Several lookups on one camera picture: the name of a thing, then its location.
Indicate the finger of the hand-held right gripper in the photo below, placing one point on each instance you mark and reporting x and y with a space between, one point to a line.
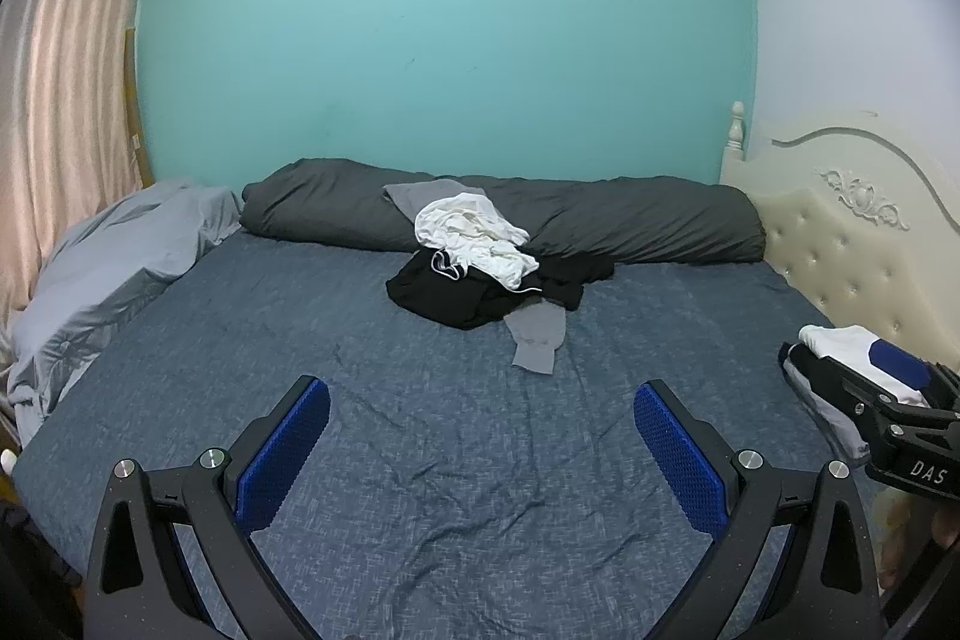
896 364
855 396

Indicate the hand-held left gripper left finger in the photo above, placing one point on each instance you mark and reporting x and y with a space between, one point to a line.
285 452

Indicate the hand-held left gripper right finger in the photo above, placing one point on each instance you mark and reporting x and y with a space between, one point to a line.
679 460

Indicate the white polo shirt black trim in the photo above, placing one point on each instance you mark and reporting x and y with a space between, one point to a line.
472 231

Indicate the person's right hand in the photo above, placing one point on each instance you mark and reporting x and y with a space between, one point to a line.
904 535

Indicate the folded black and white garment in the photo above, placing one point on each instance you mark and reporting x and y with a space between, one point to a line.
817 407

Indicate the cream tufted headboard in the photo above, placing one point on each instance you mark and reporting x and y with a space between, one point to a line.
862 250

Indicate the light grey garment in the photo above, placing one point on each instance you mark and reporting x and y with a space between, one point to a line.
536 336

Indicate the dark grey rolled duvet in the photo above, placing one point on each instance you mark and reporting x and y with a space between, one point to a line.
637 220

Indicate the light grey blanket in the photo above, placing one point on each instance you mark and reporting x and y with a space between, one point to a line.
112 265

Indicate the wooden board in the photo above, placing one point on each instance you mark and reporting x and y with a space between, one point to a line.
133 108

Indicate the pink curtain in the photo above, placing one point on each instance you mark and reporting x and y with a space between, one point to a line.
67 85

